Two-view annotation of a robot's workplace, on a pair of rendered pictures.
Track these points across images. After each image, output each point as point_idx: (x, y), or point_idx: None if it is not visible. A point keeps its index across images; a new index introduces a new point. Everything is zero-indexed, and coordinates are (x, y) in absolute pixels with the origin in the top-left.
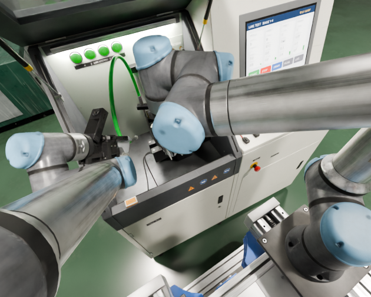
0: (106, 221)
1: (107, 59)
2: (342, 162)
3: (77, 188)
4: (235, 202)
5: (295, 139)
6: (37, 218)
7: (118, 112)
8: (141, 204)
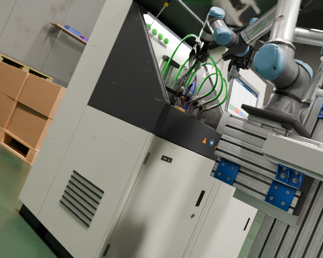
0: (164, 107)
1: (158, 41)
2: (308, 94)
3: None
4: (200, 230)
5: None
6: None
7: None
8: (184, 115)
